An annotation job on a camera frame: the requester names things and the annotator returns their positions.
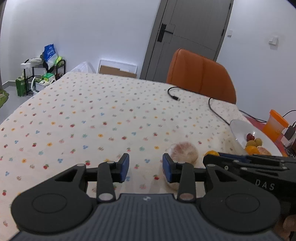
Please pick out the floral white tablecloth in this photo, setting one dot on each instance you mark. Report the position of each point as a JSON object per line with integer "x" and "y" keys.
{"x": 93, "y": 118}

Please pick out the black door handle lock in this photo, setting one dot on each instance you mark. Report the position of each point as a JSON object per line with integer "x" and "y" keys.
{"x": 162, "y": 31}

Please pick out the orange leather chair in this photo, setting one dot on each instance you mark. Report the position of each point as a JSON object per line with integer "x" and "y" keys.
{"x": 201, "y": 75}

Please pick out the green plum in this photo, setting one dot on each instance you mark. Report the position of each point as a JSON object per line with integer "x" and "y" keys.
{"x": 251, "y": 143}
{"x": 258, "y": 141}

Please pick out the grey door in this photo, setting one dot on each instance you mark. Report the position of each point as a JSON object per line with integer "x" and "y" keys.
{"x": 197, "y": 26}

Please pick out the white bowl blue rim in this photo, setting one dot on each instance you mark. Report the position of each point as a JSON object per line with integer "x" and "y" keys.
{"x": 246, "y": 134}

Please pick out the red small apple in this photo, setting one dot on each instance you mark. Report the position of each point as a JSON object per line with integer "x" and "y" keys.
{"x": 250, "y": 137}

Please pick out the small white wall plate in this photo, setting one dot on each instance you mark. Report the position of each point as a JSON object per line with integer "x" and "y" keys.
{"x": 229, "y": 33}

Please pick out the blue white plastic bag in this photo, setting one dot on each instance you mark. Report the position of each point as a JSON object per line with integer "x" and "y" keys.
{"x": 50, "y": 55}

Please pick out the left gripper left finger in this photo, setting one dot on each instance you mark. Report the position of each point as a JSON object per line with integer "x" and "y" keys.
{"x": 105, "y": 175}

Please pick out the orange in bowl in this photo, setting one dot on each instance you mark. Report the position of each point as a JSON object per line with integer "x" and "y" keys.
{"x": 252, "y": 150}

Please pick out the white wall switch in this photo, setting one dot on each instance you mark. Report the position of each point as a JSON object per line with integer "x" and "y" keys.
{"x": 273, "y": 41}

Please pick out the green floor cushion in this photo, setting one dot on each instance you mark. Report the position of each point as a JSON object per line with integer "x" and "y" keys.
{"x": 4, "y": 96}

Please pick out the green box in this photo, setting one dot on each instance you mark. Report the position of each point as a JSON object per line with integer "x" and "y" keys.
{"x": 21, "y": 86}

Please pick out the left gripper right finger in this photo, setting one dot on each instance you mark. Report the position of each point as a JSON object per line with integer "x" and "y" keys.
{"x": 186, "y": 175}

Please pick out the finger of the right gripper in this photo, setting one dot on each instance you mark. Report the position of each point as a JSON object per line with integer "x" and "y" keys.
{"x": 240, "y": 159}

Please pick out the black power adapter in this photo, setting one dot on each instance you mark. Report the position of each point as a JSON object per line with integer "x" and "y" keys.
{"x": 289, "y": 136}

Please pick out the black metal shelf rack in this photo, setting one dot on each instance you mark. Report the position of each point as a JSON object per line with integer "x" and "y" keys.
{"x": 37, "y": 75}

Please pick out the peeled pomelo segment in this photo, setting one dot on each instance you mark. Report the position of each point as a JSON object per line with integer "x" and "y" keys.
{"x": 263, "y": 151}
{"x": 181, "y": 152}

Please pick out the orange lidded plastic cup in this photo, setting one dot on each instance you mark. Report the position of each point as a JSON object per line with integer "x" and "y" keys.
{"x": 275, "y": 125}

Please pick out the small tangerine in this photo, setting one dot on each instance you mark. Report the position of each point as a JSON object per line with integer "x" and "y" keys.
{"x": 212, "y": 152}

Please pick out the right human hand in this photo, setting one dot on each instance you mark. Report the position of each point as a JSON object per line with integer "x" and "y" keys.
{"x": 284, "y": 228}

